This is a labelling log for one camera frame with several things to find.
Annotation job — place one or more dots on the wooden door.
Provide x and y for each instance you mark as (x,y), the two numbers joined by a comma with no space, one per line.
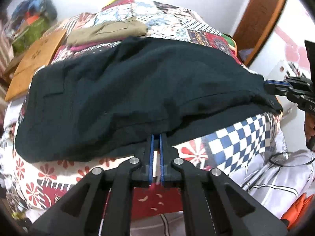
(255,27)

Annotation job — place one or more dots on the white sliding wardrobe door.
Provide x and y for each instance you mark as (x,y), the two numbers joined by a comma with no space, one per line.
(281,55)

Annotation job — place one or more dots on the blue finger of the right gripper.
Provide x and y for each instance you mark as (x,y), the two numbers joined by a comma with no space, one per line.
(277,83)
(276,90)

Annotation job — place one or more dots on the colourful patchwork quilt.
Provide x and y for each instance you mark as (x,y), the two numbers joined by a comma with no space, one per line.
(31,188)

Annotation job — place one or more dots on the folded khaki pants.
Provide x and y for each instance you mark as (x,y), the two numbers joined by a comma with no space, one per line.
(107,31)

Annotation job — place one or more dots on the person's right hand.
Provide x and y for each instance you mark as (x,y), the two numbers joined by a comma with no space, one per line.
(309,125)

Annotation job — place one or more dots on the green storage box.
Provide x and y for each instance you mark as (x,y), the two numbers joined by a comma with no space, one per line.
(31,34)

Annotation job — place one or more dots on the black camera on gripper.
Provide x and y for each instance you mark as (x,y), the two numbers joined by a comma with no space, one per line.
(310,47)

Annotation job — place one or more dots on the wooden board with cutouts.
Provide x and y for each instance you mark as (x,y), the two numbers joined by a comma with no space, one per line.
(39,54)

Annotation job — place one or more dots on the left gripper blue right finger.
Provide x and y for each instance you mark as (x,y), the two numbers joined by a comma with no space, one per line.
(161,138)

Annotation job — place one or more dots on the orange jacket sleeve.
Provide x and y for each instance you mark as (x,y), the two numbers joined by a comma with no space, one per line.
(297,210)

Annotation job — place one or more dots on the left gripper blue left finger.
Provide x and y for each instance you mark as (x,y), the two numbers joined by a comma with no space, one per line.
(151,159)

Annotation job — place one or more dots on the white striped bedsheet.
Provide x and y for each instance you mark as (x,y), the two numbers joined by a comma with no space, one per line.
(277,178)

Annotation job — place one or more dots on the pile of clothes on box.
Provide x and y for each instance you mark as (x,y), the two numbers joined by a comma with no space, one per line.
(44,8)

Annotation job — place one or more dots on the black pants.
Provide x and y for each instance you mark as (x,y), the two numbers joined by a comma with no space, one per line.
(107,104)

